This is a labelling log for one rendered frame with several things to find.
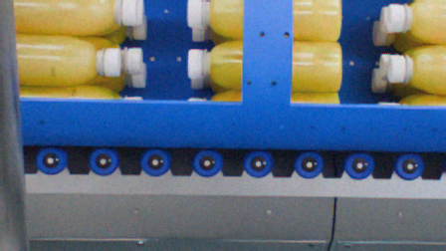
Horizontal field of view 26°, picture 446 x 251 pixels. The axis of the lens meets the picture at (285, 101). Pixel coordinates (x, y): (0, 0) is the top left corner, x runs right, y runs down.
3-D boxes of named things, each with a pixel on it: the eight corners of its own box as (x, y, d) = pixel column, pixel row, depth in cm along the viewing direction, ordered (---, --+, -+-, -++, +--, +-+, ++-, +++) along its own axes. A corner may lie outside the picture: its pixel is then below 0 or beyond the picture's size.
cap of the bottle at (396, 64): (398, 78, 136) (386, 77, 136) (400, 52, 135) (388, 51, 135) (403, 86, 133) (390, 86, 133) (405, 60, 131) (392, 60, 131)
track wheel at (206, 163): (189, 150, 137) (189, 147, 139) (193, 180, 138) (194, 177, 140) (220, 145, 138) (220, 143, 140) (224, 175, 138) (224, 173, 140)
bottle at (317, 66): (335, 51, 138) (201, 48, 136) (342, 34, 131) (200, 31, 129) (336, 99, 136) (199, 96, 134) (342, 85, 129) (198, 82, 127)
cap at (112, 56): (107, 44, 132) (120, 44, 132) (108, 69, 134) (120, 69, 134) (104, 55, 128) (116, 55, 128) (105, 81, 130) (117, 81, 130)
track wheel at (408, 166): (393, 153, 139) (390, 151, 141) (396, 183, 140) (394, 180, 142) (423, 149, 140) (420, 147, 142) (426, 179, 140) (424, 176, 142)
